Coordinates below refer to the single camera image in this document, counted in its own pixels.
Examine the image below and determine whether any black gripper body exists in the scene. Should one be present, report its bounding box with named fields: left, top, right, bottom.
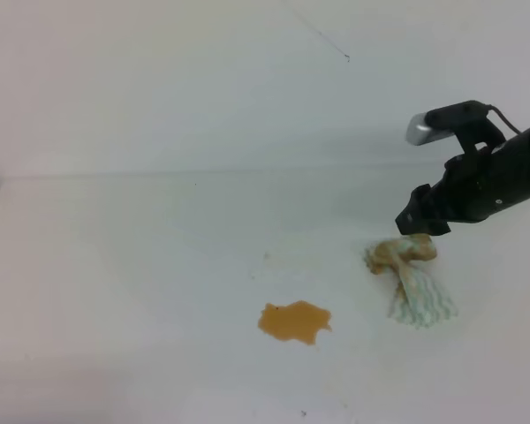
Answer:
left=396, top=142, right=512, bottom=234

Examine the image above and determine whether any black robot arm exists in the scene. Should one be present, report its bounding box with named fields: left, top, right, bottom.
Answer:
left=396, top=110, right=530, bottom=236

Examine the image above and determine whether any green striped stained rag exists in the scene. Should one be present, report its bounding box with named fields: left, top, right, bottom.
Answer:
left=364, top=234, right=458, bottom=329

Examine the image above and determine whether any brown coffee puddle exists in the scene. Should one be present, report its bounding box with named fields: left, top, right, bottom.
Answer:
left=257, top=300, right=332, bottom=345

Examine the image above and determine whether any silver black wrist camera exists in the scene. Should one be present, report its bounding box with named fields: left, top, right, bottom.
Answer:
left=405, top=100, right=506, bottom=156

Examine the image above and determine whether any black camera cable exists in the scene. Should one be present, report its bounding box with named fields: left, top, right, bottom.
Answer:
left=481, top=102, right=523, bottom=135

